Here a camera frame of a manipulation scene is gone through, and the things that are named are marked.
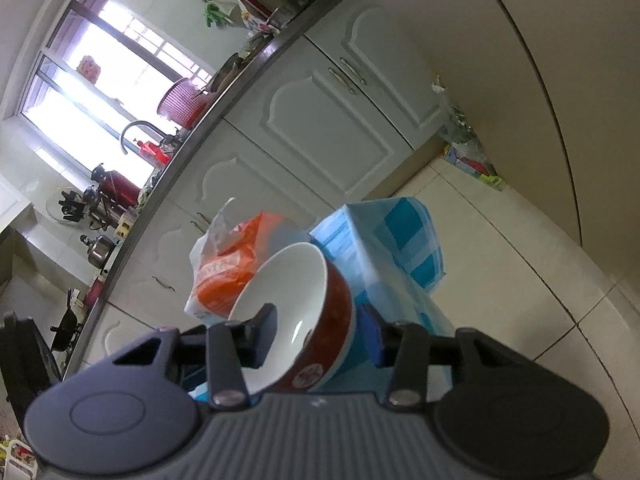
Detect silver refrigerator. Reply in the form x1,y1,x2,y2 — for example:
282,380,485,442
470,0,640,248

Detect black wok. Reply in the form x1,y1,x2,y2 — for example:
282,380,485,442
49,289,87,352

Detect red thermos jug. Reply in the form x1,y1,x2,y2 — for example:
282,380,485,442
91,163,142,207

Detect steel kettle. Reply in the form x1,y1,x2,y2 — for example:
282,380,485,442
80,233,119,269

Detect colourful plastic bags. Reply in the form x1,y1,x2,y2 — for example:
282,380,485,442
437,102,505,191

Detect white plastic rack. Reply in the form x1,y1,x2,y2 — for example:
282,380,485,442
0,432,42,480

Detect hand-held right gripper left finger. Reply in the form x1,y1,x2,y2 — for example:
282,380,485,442
112,302,279,408

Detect red patterned box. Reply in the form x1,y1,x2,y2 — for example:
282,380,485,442
76,55,102,84

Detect blue checkered tablecloth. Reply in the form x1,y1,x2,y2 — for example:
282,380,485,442
187,196,458,403

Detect pink plastic basket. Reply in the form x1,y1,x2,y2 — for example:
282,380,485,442
156,77,209,129

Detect red bowl white inside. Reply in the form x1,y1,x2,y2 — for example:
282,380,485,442
227,242,358,396

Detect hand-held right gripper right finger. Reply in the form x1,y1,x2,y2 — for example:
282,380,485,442
360,302,507,408

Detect orange white plastic bag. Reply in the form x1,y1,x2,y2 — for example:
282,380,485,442
185,197,313,321

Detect green rubber gloves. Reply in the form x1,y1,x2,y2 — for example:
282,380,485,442
201,1,234,29

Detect floral printed carton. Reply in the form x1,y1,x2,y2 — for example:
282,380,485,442
239,7,282,37

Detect white kitchen base cabinets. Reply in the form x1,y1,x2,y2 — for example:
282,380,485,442
85,0,451,376

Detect kitchen window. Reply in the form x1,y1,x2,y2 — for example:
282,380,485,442
2,0,221,221

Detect dark kitchen countertop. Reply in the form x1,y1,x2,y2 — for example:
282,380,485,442
60,0,361,381

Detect curved metal faucet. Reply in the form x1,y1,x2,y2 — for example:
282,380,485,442
120,120,177,157

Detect red soap bottle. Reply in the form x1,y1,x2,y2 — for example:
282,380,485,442
134,140,172,167

